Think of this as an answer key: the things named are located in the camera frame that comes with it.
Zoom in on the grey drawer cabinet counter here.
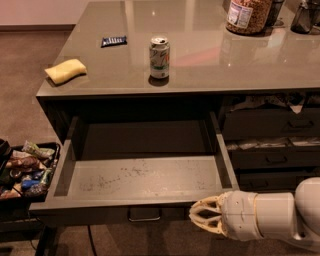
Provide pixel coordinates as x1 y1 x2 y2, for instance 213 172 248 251
35 0 320 201

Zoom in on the grey drawer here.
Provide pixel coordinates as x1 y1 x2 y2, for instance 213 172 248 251
226 137 320 169
30 113 239 226
236 168 320 193
222 95 320 140

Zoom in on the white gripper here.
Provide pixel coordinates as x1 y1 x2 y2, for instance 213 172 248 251
189 191 262 241

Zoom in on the green snack bag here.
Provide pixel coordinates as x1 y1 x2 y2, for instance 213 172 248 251
22 141 55 159

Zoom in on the dark metal kettle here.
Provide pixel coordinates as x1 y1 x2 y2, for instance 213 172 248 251
291 0 320 34

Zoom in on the black snack tray cart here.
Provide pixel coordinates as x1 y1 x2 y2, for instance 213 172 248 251
0 139 60 256

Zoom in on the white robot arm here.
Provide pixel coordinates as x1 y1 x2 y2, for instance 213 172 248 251
189 177 320 252

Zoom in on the yellow sponge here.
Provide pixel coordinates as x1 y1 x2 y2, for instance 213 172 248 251
45 59 87 84

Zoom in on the large nut jar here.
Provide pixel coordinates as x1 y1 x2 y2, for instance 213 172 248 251
226 0 272 35

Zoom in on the silver green soda can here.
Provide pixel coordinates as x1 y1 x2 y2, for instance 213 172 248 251
149 36 170 79

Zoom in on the blue candy bar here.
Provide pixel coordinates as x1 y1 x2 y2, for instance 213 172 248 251
101 36 127 48

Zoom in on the black floor cable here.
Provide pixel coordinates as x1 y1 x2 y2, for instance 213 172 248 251
87 225 98 256

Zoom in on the blue snack packet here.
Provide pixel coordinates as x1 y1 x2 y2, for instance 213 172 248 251
21 180 40 191

